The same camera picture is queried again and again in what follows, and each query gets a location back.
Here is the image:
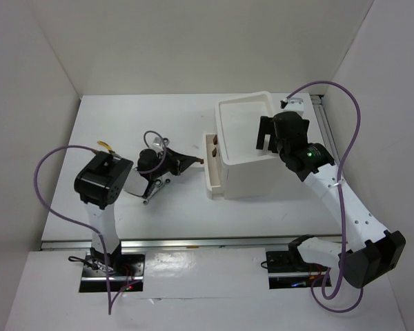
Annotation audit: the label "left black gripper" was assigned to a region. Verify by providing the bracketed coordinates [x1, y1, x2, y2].
[150, 146, 196, 180]

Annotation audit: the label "white bottom drawer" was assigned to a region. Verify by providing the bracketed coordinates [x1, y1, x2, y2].
[201, 132, 224, 200]

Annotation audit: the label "yellow handled pliers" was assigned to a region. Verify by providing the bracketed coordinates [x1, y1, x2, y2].
[97, 141, 115, 154]

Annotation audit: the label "long silver ratchet wrench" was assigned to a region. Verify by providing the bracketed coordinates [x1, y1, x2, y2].
[154, 179, 165, 189]

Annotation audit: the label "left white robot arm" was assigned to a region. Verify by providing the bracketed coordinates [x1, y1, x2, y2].
[74, 148, 204, 275]

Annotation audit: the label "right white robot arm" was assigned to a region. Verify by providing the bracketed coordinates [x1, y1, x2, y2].
[256, 111, 406, 289]

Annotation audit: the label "short silver combination wrench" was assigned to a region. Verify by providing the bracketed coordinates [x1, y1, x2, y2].
[143, 179, 171, 205]

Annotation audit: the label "white drawer cabinet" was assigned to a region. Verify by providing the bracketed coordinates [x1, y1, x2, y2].
[215, 91, 286, 200]

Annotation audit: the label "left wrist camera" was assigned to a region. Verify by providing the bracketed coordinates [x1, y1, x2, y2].
[152, 137, 163, 150]

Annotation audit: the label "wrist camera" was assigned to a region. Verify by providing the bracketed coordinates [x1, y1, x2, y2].
[280, 97, 304, 117]
[152, 137, 163, 150]

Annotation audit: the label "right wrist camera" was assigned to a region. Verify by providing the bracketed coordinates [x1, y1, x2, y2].
[280, 97, 304, 117]

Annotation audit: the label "aluminium side rail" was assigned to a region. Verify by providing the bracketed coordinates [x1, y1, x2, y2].
[310, 94, 338, 158]

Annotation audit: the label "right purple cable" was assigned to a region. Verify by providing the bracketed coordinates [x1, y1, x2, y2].
[281, 80, 365, 313]

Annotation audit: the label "aluminium front rail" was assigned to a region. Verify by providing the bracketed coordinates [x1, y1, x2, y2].
[41, 236, 297, 251]

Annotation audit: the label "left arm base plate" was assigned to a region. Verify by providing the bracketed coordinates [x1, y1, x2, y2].
[68, 253, 146, 293]

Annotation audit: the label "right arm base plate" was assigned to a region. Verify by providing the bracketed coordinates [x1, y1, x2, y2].
[260, 251, 327, 290]

